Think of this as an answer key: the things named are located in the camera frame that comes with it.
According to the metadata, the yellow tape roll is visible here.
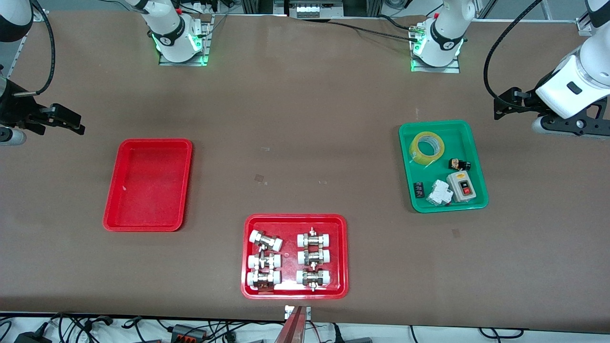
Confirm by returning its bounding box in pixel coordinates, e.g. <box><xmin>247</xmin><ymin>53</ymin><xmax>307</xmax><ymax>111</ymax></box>
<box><xmin>410</xmin><ymin>131</ymin><xmax>446</xmax><ymax>166</ymax></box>

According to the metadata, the green plastic tray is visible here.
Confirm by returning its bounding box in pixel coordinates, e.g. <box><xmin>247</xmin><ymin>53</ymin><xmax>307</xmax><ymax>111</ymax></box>
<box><xmin>398</xmin><ymin>120</ymin><xmax>489</xmax><ymax>213</ymax></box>

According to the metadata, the empty red plastic tray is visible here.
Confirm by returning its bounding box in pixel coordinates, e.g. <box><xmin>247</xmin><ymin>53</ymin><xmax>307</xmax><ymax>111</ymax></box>
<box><xmin>103</xmin><ymin>138</ymin><xmax>193</xmax><ymax>232</ymax></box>

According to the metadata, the red tray holding fittings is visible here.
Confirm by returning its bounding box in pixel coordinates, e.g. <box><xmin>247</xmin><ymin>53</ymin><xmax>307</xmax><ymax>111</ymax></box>
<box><xmin>241</xmin><ymin>213</ymin><xmax>349</xmax><ymax>300</ymax></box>

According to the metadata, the white circuit breaker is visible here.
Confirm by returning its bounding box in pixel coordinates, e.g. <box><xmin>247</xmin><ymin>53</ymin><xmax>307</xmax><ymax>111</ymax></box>
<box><xmin>426</xmin><ymin>179</ymin><xmax>453</xmax><ymax>208</ymax></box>

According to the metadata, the black power adapter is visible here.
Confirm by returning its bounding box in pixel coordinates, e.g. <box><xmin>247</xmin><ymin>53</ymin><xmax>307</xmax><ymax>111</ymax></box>
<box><xmin>13</xmin><ymin>330</ymin><xmax>53</xmax><ymax>343</ymax></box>

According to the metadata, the white power strip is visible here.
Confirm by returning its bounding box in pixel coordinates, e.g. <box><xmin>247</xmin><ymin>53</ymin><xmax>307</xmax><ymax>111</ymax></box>
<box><xmin>289</xmin><ymin>0</ymin><xmax>344</xmax><ymax>19</ymax></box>

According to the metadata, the white capped metal pipe fitting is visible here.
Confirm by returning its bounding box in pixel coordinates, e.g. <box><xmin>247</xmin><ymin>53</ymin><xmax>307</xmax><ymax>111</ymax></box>
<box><xmin>297</xmin><ymin>228</ymin><xmax>332</xmax><ymax>248</ymax></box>
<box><xmin>246</xmin><ymin>270</ymin><xmax>282</xmax><ymax>290</ymax></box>
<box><xmin>248</xmin><ymin>252</ymin><xmax>282</xmax><ymax>270</ymax></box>
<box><xmin>249</xmin><ymin>230</ymin><xmax>283</xmax><ymax>252</ymax></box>
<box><xmin>297</xmin><ymin>249</ymin><xmax>331</xmax><ymax>266</ymax></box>
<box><xmin>296</xmin><ymin>269</ymin><xmax>331</xmax><ymax>291</ymax></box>

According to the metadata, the grey orange power adapter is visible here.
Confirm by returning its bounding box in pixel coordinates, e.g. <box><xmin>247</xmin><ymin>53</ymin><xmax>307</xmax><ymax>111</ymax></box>
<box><xmin>172</xmin><ymin>324</ymin><xmax>206</xmax><ymax>342</ymax></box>

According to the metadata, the reddish metal bar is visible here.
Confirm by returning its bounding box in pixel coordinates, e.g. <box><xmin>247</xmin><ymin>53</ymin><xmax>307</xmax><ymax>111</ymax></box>
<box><xmin>274</xmin><ymin>306</ymin><xmax>305</xmax><ymax>343</ymax></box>

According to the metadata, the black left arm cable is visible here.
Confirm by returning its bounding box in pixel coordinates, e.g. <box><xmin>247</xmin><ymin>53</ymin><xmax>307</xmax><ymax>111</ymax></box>
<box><xmin>484</xmin><ymin>0</ymin><xmax>545</xmax><ymax>108</ymax></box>

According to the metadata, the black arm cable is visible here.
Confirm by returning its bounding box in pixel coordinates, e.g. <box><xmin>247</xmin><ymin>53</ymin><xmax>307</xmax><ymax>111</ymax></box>
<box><xmin>484</xmin><ymin>0</ymin><xmax>545</xmax><ymax>108</ymax></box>
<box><xmin>30</xmin><ymin>0</ymin><xmax>56</xmax><ymax>96</ymax></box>

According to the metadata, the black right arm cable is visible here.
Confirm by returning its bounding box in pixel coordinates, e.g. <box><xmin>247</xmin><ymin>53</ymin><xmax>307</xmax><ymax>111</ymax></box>
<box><xmin>30</xmin><ymin>0</ymin><xmax>56</xmax><ymax>96</ymax></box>

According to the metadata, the aluminium table edge rail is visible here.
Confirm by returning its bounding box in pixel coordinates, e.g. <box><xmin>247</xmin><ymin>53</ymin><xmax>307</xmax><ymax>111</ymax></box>
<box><xmin>7</xmin><ymin>21</ymin><xmax>31</xmax><ymax>79</ymax></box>

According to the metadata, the grey push button switch box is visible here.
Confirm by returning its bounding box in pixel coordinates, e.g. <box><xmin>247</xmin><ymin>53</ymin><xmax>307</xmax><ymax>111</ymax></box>
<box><xmin>447</xmin><ymin>171</ymin><xmax>477</xmax><ymax>203</ymax></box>

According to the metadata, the aluminium right arm base plate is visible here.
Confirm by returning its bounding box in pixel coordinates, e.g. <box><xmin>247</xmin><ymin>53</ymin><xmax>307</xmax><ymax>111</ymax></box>
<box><xmin>159</xmin><ymin>14</ymin><xmax>213</xmax><ymax>66</ymax></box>

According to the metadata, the black cable on table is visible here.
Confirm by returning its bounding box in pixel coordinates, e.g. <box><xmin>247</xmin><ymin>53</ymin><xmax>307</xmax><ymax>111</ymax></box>
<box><xmin>329</xmin><ymin>14</ymin><xmax>420</xmax><ymax>41</ymax></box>

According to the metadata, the small silver bracket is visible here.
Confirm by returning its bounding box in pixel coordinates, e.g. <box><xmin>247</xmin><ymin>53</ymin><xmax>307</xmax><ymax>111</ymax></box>
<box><xmin>285</xmin><ymin>305</ymin><xmax>312</xmax><ymax>321</ymax></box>

